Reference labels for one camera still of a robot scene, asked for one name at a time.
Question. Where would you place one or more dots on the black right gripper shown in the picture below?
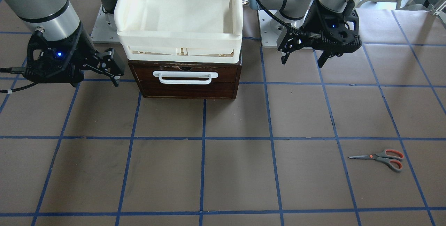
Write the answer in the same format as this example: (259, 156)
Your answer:
(84, 47)

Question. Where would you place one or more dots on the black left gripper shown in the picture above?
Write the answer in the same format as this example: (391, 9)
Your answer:
(313, 19)

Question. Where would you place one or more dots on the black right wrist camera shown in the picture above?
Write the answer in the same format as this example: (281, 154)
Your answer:
(53, 62)

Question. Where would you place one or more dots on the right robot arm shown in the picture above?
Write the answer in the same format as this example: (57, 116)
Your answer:
(57, 19)

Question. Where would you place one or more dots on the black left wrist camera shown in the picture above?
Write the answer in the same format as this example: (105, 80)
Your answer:
(339, 34)

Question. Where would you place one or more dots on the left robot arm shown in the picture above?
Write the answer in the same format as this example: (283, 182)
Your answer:
(296, 9)

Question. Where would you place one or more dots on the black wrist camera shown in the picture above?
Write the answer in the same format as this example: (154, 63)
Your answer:
(53, 62)
(339, 34)

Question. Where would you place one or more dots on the white plastic basket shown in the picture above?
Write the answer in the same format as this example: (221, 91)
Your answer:
(208, 31)

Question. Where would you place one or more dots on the grey orange scissors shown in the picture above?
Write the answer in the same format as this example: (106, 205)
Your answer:
(390, 157)

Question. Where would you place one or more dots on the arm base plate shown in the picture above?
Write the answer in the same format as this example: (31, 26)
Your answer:
(104, 30)
(270, 29)

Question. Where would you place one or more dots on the dark wooden drawer cabinet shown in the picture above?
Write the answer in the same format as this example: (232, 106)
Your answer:
(211, 91)

